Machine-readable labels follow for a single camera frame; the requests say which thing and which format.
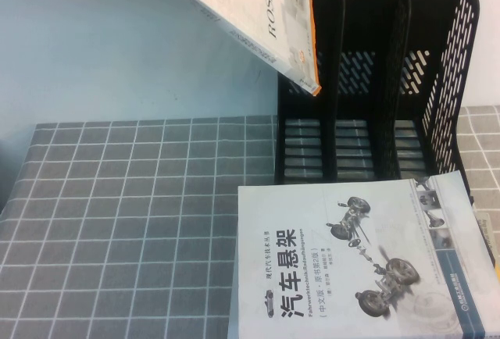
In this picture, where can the white orange ROS2 book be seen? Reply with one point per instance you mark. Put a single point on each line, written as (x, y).
(254, 15)

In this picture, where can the grey checked tablecloth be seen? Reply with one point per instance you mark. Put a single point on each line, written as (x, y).
(117, 218)

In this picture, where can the white car suspension book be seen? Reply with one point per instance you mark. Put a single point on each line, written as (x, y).
(332, 268)

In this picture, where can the book with yellow edge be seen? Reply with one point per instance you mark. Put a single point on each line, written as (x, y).
(488, 233)

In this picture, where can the black plastic book stand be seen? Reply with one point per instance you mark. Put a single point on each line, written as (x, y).
(367, 22)

